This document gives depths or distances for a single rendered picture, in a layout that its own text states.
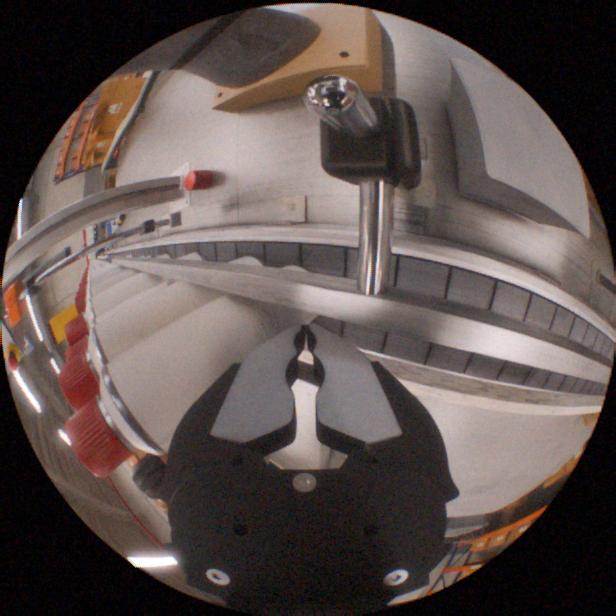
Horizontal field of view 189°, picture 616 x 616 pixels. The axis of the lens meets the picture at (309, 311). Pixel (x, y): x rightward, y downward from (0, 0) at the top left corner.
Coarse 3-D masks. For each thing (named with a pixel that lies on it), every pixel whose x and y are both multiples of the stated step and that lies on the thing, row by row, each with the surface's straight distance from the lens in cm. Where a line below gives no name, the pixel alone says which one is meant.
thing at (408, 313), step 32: (224, 288) 11; (256, 288) 10; (288, 288) 8; (320, 288) 8; (352, 288) 8; (352, 320) 8; (384, 320) 7; (416, 320) 7; (448, 320) 7; (480, 320) 8; (512, 320) 9; (480, 352) 8; (512, 352) 9; (544, 352) 10; (576, 352) 12
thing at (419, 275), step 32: (224, 256) 24; (288, 256) 18; (320, 256) 17; (352, 256) 16; (416, 288) 15; (448, 288) 15; (480, 288) 16; (512, 288) 17; (320, 320) 19; (544, 320) 20; (576, 320) 24; (384, 352) 18; (416, 352) 18; (448, 352) 18; (608, 352) 37; (544, 384) 25; (576, 384) 32; (608, 384) 47
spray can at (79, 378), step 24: (264, 264) 20; (168, 288) 16; (192, 288) 15; (120, 312) 15; (144, 312) 14; (168, 312) 14; (96, 336) 14; (120, 336) 14; (144, 336) 14; (72, 360) 16; (96, 360) 14; (72, 384) 15; (96, 384) 15
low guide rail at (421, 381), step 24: (312, 360) 17; (384, 360) 16; (408, 384) 15; (432, 384) 15; (456, 384) 16; (480, 384) 18; (504, 408) 19; (528, 408) 20; (552, 408) 23; (576, 408) 29; (600, 408) 41
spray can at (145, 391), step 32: (192, 320) 11; (224, 320) 11; (256, 320) 12; (288, 320) 13; (128, 352) 11; (160, 352) 10; (192, 352) 10; (224, 352) 10; (128, 384) 9; (160, 384) 9; (192, 384) 10; (96, 416) 11; (128, 416) 9; (160, 416) 9; (96, 448) 11; (128, 448) 11; (160, 448) 10
